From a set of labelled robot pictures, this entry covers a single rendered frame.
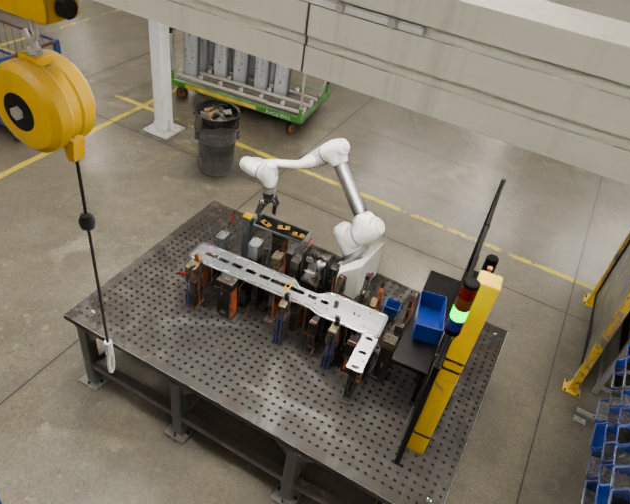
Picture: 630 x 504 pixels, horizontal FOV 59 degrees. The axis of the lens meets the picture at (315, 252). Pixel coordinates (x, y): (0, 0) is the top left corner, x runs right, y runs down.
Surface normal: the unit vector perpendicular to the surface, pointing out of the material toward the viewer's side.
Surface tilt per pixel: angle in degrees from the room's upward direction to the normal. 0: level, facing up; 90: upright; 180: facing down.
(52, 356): 0
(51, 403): 0
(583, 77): 90
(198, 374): 0
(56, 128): 94
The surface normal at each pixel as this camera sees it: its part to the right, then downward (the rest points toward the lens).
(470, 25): -0.47, 0.52
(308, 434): 0.12, -0.76
